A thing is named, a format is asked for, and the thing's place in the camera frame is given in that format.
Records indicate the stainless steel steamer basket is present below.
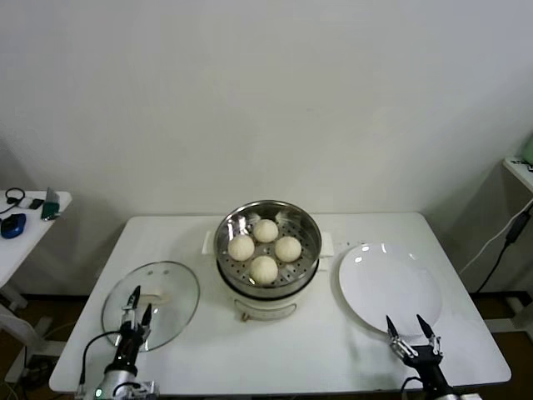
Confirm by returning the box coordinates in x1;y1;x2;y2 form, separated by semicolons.
214;200;324;299

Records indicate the white side table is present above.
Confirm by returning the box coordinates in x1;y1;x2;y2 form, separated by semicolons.
0;189;74;384

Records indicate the white steamed baozi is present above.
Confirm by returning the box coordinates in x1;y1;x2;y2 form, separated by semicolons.
249;255;279;287
227;236;256;263
253;218;279;243
274;236;302;263

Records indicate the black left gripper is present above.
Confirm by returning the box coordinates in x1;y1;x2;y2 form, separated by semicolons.
112;285;153;370

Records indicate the black power adapter cable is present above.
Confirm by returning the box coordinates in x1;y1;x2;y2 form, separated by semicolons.
474;216;528;295

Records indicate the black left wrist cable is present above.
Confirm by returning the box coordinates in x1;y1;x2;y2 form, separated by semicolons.
78;331;124;391

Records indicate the glass lid with cream handle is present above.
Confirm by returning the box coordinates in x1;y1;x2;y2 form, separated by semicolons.
101;260;202;353

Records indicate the blue computer mouse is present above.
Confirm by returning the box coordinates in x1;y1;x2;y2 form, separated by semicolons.
0;212;29;239

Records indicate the white round plate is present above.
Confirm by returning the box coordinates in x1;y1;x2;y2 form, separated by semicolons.
337;243;443;337

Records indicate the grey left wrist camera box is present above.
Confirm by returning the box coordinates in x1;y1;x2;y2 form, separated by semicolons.
120;378;162;397

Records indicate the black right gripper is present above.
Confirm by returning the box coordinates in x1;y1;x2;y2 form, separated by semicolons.
385;314;453;391

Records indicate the green and grey board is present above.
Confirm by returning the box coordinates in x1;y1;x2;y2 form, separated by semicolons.
41;186;64;221

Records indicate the black headset with cable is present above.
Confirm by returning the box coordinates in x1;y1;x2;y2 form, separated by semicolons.
0;187;29;214

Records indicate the dark floor power strip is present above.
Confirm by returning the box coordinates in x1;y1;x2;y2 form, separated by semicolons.
24;353;57;380

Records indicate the white wall cable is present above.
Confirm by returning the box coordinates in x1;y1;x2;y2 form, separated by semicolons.
459;201;533;275

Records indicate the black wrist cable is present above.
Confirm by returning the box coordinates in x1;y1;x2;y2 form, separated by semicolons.
400;377;422;400
78;331;124;391

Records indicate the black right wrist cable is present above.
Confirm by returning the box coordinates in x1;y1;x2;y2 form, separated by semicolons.
400;377;422;400

